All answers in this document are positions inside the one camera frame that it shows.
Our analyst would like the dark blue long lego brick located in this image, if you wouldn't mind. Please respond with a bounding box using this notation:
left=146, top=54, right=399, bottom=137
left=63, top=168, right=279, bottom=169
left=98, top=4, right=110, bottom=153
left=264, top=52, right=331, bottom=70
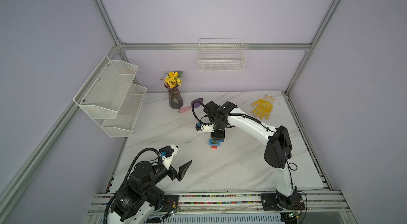
left=209, top=139, right=224, bottom=147

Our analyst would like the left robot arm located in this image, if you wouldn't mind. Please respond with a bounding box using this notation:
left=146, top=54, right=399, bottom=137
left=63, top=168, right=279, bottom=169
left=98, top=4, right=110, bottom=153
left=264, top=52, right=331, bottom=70
left=102, top=145, right=193, bottom=224

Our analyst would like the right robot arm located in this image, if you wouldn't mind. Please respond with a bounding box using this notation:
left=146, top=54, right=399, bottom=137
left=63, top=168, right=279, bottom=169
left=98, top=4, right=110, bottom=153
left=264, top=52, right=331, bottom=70
left=196, top=101, right=302, bottom=211

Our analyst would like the purple pink toy spatula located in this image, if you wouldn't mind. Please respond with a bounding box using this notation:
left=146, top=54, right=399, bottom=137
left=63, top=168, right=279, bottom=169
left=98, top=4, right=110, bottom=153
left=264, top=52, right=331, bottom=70
left=178, top=98, right=203, bottom=113

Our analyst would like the purple ribbed glass vase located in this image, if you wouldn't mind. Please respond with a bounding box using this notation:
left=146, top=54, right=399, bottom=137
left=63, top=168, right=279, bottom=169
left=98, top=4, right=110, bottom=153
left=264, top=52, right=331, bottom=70
left=163, top=83, right=183, bottom=110

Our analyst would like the yellow rubber glove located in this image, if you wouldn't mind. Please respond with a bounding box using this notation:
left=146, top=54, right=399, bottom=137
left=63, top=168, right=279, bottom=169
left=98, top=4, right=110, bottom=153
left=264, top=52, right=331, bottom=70
left=251, top=95, right=275, bottom=120

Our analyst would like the yellow flower bouquet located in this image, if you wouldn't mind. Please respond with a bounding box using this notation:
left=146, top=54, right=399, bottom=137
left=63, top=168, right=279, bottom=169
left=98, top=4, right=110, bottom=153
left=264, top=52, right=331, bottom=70
left=160, top=71, right=183, bottom=88

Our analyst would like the white mesh two-tier shelf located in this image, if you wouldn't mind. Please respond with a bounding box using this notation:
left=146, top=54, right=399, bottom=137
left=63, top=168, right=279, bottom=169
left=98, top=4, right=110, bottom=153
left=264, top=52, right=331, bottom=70
left=73, top=56, right=147, bottom=138

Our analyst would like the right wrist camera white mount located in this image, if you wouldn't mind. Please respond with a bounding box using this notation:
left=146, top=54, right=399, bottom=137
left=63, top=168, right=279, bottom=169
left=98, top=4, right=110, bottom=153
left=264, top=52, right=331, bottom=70
left=195, top=123, right=214, bottom=133

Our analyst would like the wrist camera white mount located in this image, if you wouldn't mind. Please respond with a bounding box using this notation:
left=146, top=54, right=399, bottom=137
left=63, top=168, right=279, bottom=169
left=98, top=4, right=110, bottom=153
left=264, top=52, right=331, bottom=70
left=159, top=145, right=174, bottom=170
left=195, top=123, right=214, bottom=133

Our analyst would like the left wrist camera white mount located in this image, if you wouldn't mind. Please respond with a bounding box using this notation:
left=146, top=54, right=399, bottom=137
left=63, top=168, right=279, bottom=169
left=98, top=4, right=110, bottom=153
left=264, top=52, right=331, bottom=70
left=159, top=145, right=174, bottom=170

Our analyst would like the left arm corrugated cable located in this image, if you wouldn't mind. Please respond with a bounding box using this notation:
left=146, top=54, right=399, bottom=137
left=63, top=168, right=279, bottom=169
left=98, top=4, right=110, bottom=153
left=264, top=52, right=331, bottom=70
left=103, top=147, right=161, bottom=224

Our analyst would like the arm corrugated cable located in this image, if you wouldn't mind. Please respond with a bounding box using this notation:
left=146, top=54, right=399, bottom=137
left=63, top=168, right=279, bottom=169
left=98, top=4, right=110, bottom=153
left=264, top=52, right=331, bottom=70
left=191, top=99, right=271, bottom=129
left=103, top=147, right=161, bottom=224

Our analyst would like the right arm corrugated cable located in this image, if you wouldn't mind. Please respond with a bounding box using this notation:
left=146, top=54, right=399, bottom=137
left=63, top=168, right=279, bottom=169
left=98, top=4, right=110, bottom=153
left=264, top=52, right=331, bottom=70
left=191, top=99, right=271, bottom=129

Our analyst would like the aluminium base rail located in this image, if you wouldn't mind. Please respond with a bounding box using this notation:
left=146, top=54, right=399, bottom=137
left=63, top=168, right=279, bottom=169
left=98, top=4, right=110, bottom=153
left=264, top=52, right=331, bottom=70
left=84, top=188, right=350, bottom=224

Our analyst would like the white wire wall basket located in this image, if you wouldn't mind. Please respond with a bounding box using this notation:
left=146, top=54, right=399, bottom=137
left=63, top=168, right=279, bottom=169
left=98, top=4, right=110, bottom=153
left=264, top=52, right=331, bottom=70
left=198, top=38, right=246, bottom=72

